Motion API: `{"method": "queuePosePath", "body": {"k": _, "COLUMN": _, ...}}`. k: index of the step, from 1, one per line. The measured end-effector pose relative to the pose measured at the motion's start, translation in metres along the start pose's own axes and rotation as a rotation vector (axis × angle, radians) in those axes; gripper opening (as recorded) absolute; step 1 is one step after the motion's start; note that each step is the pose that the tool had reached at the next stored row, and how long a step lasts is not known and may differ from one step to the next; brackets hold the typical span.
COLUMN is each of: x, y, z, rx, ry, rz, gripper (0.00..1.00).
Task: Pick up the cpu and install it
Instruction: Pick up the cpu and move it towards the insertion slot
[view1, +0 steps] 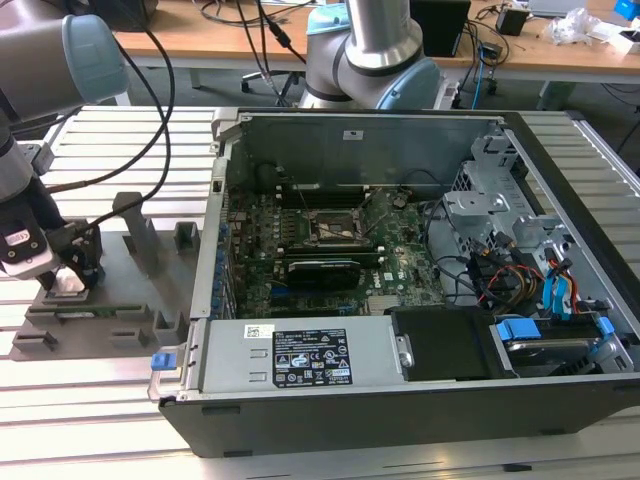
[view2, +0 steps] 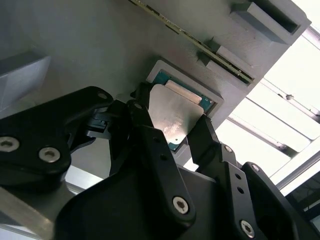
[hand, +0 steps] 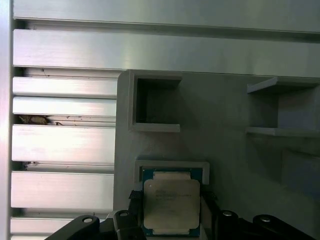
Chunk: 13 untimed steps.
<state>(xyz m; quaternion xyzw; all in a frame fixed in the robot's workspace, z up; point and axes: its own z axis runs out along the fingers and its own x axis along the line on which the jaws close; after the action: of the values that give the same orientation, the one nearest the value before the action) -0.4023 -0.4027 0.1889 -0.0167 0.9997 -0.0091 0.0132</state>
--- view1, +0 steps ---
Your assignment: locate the silver CPU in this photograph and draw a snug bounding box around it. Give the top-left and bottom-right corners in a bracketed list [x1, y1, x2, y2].
[53, 268, 86, 296]

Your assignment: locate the metal socket cover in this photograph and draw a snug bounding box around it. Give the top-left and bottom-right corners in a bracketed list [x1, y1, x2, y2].
[359, 188, 390, 236]

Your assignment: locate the CPU socket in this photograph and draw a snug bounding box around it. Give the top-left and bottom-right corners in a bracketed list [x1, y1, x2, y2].
[307, 207, 366, 247]

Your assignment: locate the grey parts rack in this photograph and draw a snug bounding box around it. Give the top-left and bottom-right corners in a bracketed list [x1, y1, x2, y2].
[8, 191, 204, 362]

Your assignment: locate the green RAM stick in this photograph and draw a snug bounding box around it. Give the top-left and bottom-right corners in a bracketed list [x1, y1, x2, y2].
[54, 304, 144, 319]

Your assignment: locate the blue case latch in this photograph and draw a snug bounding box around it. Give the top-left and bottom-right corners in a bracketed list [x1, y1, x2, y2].
[149, 352, 179, 374]

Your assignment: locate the grey power supply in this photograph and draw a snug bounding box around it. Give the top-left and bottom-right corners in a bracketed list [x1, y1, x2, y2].
[182, 317, 416, 401]

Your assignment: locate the large black case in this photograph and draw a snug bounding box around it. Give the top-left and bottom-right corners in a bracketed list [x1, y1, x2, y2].
[64, 0, 160, 32]

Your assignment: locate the black graphics card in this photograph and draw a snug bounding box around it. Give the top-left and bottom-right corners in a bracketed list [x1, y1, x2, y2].
[284, 257, 361, 291]

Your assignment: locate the long wooden desk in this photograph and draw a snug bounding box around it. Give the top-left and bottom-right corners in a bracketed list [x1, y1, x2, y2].
[112, 0, 640, 109]

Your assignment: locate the black expansion slot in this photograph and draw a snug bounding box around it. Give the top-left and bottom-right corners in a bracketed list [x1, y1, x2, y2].
[269, 294, 369, 314]

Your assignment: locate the black RAM slot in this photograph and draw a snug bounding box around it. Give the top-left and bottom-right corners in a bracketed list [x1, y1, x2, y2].
[277, 241, 384, 255]
[279, 249, 387, 266]
[274, 182, 371, 197]
[277, 194, 369, 210]

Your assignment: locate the black office chair base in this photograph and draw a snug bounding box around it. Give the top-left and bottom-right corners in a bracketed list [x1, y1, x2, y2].
[241, 69, 301, 107]

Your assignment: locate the silver chipset heatsink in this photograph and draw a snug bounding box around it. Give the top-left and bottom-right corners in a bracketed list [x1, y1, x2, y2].
[367, 294, 399, 316]

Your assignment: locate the black open PC case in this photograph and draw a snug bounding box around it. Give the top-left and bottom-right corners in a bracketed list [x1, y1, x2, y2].
[148, 107, 640, 459]

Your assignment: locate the green motherboard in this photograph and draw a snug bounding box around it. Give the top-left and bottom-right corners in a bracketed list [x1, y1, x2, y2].
[222, 187, 449, 319]

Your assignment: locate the silver metal disk bay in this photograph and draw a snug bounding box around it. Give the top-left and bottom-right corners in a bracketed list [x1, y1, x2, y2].
[442, 129, 576, 261]

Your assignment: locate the white power strip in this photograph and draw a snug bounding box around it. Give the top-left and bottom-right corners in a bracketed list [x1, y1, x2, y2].
[435, 79, 462, 111]

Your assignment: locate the black computer tower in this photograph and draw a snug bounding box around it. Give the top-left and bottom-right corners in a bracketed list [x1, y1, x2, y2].
[410, 0, 472, 59]

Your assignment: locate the hard disk in blue carrier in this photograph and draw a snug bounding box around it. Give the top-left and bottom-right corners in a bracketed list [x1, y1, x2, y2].
[489, 317, 616, 379]

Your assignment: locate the small black box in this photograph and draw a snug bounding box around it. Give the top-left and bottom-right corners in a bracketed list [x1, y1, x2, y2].
[495, 7, 530, 36]

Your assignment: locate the clear plastic bag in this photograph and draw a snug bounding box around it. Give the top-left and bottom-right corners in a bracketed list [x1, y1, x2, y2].
[542, 7, 609, 46]

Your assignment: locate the white cardboard box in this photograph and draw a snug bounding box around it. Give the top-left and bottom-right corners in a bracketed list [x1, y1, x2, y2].
[607, 27, 640, 56]

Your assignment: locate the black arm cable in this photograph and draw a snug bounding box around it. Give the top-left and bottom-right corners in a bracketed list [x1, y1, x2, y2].
[44, 0, 307, 234]

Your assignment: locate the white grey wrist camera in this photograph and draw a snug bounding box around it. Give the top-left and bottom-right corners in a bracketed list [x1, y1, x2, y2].
[0, 199, 57, 280]

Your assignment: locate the blue hanging cable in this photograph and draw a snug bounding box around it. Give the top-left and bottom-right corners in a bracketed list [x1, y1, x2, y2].
[469, 42, 489, 110]

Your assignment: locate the red yellow black wire bundle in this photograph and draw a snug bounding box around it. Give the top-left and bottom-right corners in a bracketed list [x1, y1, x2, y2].
[469, 239, 546, 309]

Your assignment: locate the blue flat data wire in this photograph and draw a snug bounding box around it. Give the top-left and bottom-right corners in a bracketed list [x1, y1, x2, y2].
[542, 272, 576, 321]

